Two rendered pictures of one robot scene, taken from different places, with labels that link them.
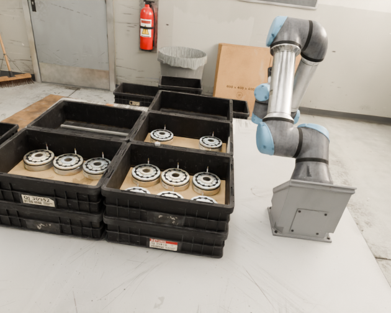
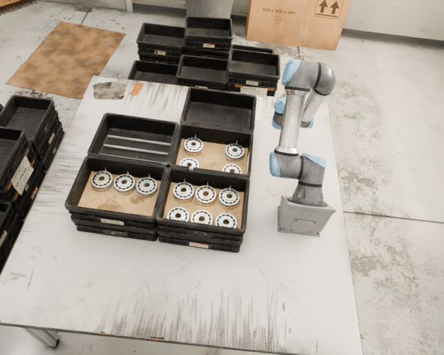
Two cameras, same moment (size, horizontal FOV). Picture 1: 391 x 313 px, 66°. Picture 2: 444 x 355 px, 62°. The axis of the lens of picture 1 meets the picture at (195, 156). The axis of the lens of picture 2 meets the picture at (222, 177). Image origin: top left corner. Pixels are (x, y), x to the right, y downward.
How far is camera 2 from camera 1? 0.83 m
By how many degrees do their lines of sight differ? 22
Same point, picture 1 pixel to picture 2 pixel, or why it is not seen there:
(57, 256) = (129, 253)
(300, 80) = (312, 103)
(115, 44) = not seen: outside the picture
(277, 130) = (283, 163)
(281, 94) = (289, 132)
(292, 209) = (291, 219)
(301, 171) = (300, 193)
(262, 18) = not seen: outside the picture
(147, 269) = (189, 261)
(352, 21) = not seen: outside the picture
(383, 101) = not seen: outside the picture
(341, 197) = (325, 214)
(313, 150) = (310, 177)
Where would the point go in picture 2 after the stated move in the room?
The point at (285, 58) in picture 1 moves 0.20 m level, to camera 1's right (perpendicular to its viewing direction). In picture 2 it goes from (295, 102) to (340, 107)
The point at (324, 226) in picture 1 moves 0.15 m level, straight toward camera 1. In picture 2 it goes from (314, 227) to (301, 250)
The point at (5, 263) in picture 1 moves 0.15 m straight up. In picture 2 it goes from (97, 260) to (91, 245)
